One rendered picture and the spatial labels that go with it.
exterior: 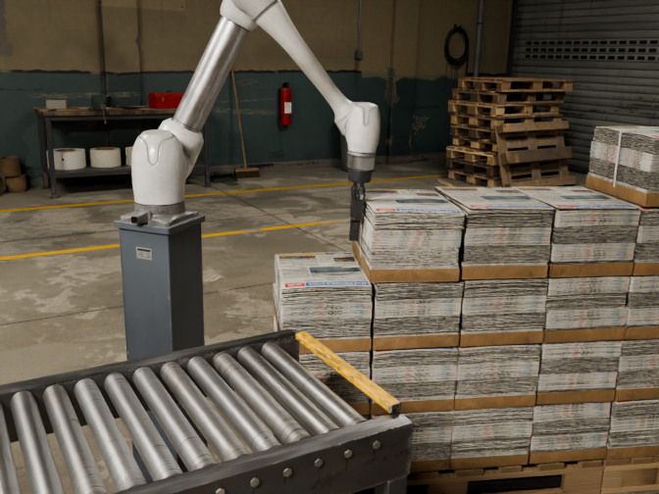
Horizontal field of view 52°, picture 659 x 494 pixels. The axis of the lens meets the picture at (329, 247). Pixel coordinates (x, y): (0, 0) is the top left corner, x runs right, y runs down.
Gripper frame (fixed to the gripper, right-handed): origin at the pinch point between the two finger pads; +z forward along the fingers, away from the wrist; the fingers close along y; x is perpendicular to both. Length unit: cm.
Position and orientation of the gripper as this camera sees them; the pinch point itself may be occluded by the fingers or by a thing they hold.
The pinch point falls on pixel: (354, 229)
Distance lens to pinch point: 224.8
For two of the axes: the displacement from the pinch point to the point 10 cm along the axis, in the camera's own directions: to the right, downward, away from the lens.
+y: -1.5, -2.7, 9.5
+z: -0.8, 9.6, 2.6
